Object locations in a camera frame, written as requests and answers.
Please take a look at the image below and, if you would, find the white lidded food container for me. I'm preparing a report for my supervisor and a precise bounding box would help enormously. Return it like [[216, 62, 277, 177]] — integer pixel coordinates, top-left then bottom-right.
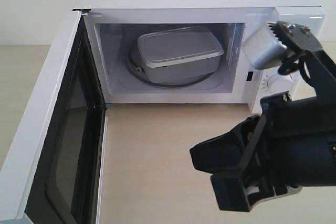
[[137, 26, 224, 84]]

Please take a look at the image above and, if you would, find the white microwave door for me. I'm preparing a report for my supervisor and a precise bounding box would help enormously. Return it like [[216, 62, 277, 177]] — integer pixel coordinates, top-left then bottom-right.
[[1, 10, 107, 223]]

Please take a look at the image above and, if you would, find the white lower microwave knob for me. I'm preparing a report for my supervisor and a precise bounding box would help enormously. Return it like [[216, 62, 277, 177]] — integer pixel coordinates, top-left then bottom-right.
[[267, 74, 293, 93]]

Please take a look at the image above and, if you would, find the white microwave oven body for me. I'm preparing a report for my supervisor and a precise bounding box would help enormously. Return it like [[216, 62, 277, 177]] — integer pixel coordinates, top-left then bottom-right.
[[75, 0, 326, 112]]

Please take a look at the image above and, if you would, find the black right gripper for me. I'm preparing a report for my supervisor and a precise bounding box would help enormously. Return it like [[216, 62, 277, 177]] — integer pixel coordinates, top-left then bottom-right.
[[190, 92, 335, 195]]

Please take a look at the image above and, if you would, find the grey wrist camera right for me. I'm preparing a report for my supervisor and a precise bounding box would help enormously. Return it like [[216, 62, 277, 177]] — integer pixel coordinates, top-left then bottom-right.
[[241, 22, 289, 70]]

